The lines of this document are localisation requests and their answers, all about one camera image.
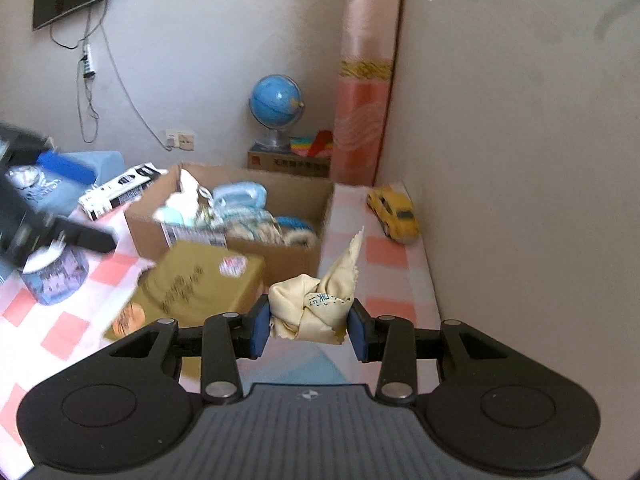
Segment cream yellow cloth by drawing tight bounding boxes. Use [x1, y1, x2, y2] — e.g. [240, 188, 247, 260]
[268, 228, 364, 344]

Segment white cloth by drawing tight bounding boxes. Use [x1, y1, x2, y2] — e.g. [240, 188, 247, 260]
[152, 169, 215, 229]

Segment patterned drawstring pouch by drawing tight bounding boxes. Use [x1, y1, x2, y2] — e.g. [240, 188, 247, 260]
[206, 206, 316, 238]

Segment crumpled silver plastic bag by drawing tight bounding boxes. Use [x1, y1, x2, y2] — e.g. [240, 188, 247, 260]
[6, 166, 61, 203]

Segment round tissue canister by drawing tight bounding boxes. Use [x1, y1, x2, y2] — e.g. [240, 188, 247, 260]
[21, 242, 89, 306]

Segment black white toothpaste box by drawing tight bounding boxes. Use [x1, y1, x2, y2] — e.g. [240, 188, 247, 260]
[78, 162, 166, 221]

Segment red white checkered tablecloth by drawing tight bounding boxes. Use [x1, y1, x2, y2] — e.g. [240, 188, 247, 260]
[1, 185, 440, 479]

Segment gold tissue paper pack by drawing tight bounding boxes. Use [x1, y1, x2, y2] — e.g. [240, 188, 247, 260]
[104, 240, 266, 341]

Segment yellow toy car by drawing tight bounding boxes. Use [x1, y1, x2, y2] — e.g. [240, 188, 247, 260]
[366, 186, 420, 245]

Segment brown cardboard box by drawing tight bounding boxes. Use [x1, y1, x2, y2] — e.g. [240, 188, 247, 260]
[125, 164, 334, 285]

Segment small brown storage box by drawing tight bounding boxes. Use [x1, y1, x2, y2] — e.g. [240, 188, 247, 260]
[247, 143, 331, 178]

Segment colourful folded papers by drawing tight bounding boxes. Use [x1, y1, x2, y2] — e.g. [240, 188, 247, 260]
[290, 129, 333, 158]

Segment blue desk globe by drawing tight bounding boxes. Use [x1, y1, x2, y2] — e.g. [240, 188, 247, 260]
[248, 74, 306, 151]

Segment pink patterned curtain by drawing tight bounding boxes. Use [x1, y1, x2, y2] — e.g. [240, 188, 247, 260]
[331, 0, 401, 185]

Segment hanging power cables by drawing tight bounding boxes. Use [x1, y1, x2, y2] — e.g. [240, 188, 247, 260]
[48, 0, 172, 151]

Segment white wall socket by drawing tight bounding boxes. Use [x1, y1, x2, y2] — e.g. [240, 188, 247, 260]
[165, 129, 196, 152]

